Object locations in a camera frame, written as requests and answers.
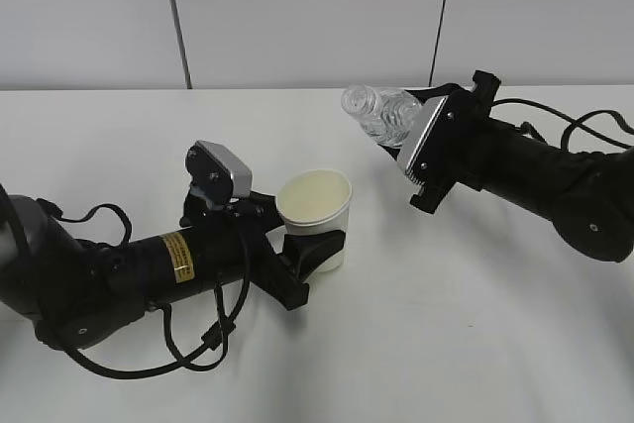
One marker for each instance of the clear green-label water bottle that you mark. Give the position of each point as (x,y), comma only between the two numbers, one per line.
(385,114)

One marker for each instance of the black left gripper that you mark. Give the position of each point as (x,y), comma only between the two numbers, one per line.
(241,224)

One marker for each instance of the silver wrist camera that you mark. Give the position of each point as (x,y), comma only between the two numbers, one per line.
(417,136)
(218,172)

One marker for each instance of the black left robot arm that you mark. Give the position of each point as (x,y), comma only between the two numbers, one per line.
(80,292)

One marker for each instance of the white paper cup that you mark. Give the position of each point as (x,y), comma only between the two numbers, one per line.
(315,201)

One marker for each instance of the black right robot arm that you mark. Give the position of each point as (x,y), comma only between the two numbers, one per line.
(586,196)

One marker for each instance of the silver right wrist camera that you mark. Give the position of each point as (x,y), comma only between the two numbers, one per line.
(417,136)

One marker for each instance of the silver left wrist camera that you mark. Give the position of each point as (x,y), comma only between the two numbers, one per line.
(218,172)

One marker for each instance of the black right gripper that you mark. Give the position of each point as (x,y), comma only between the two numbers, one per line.
(451,137)

